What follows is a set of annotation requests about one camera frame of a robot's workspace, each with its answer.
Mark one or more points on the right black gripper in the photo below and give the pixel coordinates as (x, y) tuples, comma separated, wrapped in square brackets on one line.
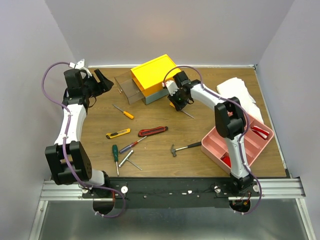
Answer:
[(176, 100)]

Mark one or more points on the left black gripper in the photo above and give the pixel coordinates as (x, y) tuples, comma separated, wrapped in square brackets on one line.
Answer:
[(105, 84)]

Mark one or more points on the orange screwdriver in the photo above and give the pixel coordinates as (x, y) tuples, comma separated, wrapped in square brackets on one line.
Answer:
[(127, 114), (172, 105)]

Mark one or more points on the transparent smoky drawer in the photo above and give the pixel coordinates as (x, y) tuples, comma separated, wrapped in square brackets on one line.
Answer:
[(128, 87)]

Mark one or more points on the yellow and grey drawer box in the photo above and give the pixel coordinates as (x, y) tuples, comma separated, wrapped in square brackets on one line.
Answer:
[(149, 77)]

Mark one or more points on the green handle screwdriver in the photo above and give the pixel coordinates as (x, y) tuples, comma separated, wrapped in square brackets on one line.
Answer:
[(115, 153)]

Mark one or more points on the blue red screwdriver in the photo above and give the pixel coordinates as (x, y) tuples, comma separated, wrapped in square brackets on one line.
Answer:
[(131, 145)]

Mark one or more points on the silver T-handle wrench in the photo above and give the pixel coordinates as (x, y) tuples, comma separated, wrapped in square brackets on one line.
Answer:
[(127, 159)]

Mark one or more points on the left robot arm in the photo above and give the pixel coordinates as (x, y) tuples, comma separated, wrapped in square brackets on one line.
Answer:
[(67, 158)]

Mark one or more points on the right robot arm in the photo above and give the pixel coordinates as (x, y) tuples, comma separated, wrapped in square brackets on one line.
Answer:
[(230, 122)]

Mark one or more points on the red black utility knife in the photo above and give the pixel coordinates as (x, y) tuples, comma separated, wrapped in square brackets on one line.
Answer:
[(152, 131)]

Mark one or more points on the small black hammer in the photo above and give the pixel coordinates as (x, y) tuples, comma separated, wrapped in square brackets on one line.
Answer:
[(174, 150)]

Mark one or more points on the yellow utility knife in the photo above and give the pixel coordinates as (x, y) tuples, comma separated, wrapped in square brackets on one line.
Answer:
[(118, 133)]

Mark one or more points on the white folded cloth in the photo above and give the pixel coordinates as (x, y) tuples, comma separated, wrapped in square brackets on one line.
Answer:
[(235, 87)]

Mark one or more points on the pink divided tray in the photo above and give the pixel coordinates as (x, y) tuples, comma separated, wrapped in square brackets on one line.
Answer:
[(214, 146)]

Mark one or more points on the red tape roll lower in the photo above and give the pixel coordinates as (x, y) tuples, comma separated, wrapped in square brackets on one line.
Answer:
[(225, 159)]

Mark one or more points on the red white tool in tray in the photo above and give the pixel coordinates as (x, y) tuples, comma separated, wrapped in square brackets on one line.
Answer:
[(260, 132)]

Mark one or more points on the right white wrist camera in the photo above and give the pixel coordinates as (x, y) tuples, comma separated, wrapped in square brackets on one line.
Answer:
[(171, 86)]

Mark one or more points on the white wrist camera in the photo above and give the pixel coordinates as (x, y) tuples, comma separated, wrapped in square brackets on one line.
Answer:
[(80, 65), (171, 86)]

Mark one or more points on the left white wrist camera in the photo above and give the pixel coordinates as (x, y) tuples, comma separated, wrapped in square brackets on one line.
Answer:
[(80, 65)]

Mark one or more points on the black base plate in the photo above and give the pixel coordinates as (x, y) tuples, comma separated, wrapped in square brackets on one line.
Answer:
[(171, 192)]

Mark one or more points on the aluminium rail frame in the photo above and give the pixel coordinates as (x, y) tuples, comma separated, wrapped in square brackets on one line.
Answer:
[(279, 212)]

